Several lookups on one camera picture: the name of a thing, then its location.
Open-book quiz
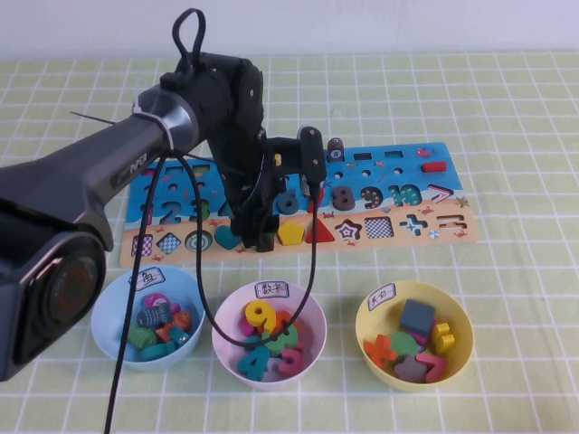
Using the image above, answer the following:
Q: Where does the cyan wooden fish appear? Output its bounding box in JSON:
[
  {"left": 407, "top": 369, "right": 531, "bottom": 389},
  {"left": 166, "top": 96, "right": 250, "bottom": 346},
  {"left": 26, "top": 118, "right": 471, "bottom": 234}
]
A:
[{"left": 167, "top": 327, "right": 191, "bottom": 348}]

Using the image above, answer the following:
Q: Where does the mauve wooden star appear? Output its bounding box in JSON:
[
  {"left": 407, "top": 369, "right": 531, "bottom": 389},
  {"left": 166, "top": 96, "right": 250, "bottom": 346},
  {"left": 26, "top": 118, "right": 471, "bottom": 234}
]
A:
[{"left": 393, "top": 354, "right": 429, "bottom": 383}]

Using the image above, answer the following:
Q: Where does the red wooden triangle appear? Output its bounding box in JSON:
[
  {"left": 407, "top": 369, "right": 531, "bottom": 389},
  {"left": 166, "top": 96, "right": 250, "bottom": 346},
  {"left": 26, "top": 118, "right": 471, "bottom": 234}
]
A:
[{"left": 305, "top": 218, "right": 337, "bottom": 244}]

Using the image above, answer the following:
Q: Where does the black cable loop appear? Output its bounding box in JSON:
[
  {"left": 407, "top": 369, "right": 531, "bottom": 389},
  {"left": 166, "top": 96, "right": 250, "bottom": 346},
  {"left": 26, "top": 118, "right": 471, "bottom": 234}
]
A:
[{"left": 171, "top": 7, "right": 208, "bottom": 69}]

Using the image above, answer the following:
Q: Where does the pink wooden greater-than sign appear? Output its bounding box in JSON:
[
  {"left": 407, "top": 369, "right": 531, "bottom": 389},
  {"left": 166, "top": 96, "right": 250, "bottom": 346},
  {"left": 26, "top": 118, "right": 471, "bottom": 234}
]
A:
[{"left": 415, "top": 352, "right": 450, "bottom": 384}]

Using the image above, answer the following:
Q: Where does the light blue plastic bowl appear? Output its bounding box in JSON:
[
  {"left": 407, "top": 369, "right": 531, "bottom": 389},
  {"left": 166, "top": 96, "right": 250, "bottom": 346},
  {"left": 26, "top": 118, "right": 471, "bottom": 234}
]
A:
[{"left": 92, "top": 265, "right": 208, "bottom": 373}]

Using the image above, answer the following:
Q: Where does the teal wooden heart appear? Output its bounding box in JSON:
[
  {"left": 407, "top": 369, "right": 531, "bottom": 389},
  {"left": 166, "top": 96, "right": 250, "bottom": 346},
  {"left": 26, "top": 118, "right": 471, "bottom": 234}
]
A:
[{"left": 214, "top": 223, "right": 242, "bottom": 250}]

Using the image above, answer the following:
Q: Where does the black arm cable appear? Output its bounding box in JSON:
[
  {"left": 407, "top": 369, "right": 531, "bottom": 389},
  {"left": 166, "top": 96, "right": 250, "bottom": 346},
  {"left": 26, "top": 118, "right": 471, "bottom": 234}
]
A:
[{"left": 103, "top": 151, "right": 171, "bottom": 434}]

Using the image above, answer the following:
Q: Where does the blue beach puzzle board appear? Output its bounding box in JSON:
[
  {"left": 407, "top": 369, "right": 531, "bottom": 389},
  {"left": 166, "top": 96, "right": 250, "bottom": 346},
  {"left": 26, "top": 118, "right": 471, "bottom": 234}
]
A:
[{"left": 118, "top": 142, "right": 481, "bottom": 268}]

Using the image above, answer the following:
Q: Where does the green checked tablecloth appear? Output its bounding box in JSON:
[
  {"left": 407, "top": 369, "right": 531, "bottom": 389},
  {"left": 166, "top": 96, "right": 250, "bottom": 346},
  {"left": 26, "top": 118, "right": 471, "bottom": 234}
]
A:
[{"left": 0, "top": 52, "right": 579, "bottom": 434}]

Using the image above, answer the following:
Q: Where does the white zip tie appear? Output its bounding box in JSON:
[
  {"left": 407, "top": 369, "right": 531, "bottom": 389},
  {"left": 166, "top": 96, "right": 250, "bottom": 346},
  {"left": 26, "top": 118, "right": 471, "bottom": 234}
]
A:
[{"left": 131, "top": 99, "right": 176, "bottom": 153}]

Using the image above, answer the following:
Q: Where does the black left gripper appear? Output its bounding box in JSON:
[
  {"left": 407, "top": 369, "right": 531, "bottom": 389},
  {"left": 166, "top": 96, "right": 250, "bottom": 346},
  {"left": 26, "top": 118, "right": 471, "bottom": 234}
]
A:
[{"left": 231, "top": 174, "right": 284, "bottom": 253}]

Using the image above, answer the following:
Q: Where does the yellow wooden number nine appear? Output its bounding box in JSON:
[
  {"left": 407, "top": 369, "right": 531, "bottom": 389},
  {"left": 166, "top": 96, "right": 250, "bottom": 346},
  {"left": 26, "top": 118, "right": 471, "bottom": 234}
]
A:
[{"left": 243, "top": 300, "right": 277, "bottom": 336}]

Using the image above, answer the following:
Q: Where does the slate wooden number six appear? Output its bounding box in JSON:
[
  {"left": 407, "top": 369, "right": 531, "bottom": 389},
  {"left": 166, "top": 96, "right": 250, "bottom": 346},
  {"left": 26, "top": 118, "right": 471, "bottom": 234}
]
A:
[{"left": 276, "top": 189, "right": 303, "bottom": 217}]

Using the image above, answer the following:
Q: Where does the teal wooden fish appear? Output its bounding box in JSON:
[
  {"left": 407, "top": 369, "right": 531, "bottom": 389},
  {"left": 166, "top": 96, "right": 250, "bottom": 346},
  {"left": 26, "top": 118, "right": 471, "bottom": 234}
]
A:
[{"left": 138, "top": 341, "right": 177, "bottom": 362}]

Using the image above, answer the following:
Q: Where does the green wooden circle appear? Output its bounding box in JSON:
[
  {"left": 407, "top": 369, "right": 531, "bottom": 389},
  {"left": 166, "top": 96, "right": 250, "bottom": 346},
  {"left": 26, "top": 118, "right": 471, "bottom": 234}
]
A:
[{"left": 389, "top": 332, "right": 422, "bottom": 363}]

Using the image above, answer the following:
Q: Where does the black camera cable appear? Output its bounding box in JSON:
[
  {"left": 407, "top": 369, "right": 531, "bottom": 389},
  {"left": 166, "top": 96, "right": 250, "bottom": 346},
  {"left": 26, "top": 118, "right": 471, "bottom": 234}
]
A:
[{"left": 178, "top": 153, "right": 320, "bottom": 348}]

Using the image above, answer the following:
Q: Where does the slate wooden square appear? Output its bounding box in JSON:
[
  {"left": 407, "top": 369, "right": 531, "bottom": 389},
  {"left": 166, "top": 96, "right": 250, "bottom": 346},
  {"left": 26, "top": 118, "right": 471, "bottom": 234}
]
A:
[{"left": 399, "top": 298, "right": 436, "bottom": 336}]

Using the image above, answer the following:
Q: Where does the green wooden fish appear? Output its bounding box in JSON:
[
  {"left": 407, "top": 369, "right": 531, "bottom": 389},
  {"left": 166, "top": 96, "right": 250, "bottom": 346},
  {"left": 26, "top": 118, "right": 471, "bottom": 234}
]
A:
[{"left": 119, "top": 323, "right": 153, "bottom": 350}]

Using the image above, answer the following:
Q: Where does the pink wooden number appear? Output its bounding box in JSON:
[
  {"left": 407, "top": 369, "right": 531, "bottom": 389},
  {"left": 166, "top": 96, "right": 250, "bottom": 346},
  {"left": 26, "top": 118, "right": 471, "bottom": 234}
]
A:
[{"left": 276, "top": 346, "right": 307, "bottom": 377}]

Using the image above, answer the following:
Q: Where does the brown wooden number eight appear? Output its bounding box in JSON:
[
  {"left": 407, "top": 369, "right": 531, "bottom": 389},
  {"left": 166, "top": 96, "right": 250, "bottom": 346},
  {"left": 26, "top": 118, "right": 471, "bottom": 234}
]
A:
[{"left": 332, "top": 185, "right": 358, "bottom": 212}]

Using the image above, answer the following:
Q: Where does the orange wooden cross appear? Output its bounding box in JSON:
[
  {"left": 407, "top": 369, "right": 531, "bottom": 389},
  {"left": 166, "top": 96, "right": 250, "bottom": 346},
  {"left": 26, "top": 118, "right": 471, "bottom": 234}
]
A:
[{"left": 363, "top": 334, "right": 398, "bottom": 368}]

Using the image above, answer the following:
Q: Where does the yellow plastic bowl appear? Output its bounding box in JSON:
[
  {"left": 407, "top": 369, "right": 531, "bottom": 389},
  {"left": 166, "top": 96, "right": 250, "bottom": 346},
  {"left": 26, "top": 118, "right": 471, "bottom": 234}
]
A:
[{"left": 355, "top": 279, "right": 475, "bottom": 392}]

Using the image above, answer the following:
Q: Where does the white label on yellow bowl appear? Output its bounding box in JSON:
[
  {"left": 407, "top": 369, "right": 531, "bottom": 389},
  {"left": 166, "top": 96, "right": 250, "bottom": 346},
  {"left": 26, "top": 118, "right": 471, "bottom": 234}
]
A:
[{"left": 366, "top": 283, "right": 398, "bottom": 312}]

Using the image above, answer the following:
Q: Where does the white label on pink bowl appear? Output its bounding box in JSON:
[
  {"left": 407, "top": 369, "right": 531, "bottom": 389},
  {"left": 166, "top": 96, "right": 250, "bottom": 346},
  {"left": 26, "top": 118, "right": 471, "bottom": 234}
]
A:
[{"left": 254, "top": 281, "right": 290, "bottom": 300}]

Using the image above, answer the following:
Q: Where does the red wooden number seven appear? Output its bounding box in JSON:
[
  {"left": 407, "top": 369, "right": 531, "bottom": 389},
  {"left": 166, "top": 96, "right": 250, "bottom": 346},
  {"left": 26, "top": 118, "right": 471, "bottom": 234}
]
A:
[{"left": 305, "top": 187, "right": 327, "bottom": 214}]

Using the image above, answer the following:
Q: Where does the white label on blue bowl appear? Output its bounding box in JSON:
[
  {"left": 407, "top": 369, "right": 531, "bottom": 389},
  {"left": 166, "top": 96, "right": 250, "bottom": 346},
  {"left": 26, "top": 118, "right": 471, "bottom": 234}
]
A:
[{"left": 128, "top": 269, "right": 169, "bottom": 294}]

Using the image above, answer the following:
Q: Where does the magenta wooden shape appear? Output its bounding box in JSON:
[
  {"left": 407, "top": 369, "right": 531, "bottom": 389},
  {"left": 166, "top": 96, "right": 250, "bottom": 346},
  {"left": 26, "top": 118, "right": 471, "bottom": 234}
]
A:
[{"left": 413, "top": 318, "right": 439, "bottom": 348}]

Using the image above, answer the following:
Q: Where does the yellow wooden pentagon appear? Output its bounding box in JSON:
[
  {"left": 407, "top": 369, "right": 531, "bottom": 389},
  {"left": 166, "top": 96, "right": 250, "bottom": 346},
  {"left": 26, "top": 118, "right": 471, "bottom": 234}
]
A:
[{"left": 274, "top": 221, "right": 305, "bottom": 247}]

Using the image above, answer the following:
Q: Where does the orange wooden fish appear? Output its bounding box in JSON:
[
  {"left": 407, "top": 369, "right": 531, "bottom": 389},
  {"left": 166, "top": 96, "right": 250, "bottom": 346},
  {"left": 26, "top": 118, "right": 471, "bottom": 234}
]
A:
[{"left": 171, "top": 310, "right": 194, "bottom": 334}]

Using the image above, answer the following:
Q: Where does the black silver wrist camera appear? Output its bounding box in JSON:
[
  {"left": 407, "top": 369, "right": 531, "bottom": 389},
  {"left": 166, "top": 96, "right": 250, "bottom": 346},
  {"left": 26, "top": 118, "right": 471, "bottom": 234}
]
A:
[{"left": 269, "top": 126, "right": 327, "bottom": 187}]

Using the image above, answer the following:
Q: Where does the light pink plastic bowl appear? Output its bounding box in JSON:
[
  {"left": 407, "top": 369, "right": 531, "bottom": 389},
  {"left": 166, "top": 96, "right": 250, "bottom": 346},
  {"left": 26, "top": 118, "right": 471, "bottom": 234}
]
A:
[{"left": 211, "top": 280, "right": 327, "bottom": 391}]

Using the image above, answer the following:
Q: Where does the dark blue wooden fish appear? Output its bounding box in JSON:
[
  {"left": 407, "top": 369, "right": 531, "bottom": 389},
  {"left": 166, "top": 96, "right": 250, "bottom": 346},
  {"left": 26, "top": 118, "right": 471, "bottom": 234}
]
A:
[{"left": 136, "top": 301, "right": 174, "bottom": 327}]

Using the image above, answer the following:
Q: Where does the orange wooden number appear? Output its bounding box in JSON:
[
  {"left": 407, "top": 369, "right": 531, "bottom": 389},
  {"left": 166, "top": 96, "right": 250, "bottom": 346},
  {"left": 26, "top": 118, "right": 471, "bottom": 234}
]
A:
[{"left": 274, "top": 310, "right": 302, "bottom": 338}]

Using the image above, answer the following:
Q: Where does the green wooden number three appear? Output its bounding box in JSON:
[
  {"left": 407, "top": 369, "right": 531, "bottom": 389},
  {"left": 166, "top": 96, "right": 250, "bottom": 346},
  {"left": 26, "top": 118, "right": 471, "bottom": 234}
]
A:
[{"left": 261, "top": 325, "right": 299, "bottom": 358}]

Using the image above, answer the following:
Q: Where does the teal wooden number four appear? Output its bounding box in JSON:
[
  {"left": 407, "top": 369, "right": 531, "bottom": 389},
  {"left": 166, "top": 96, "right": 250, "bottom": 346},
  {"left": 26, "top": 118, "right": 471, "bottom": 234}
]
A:
[{"left": 235, "top": 335, "right": 272, "bottom": 382}]

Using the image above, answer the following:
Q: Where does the black zip tie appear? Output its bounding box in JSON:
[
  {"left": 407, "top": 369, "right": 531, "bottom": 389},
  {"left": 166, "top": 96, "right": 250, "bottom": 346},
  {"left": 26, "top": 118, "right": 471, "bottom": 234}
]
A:
[{"left": 70, "top": 111, "right": 119, "bottom": 127}]

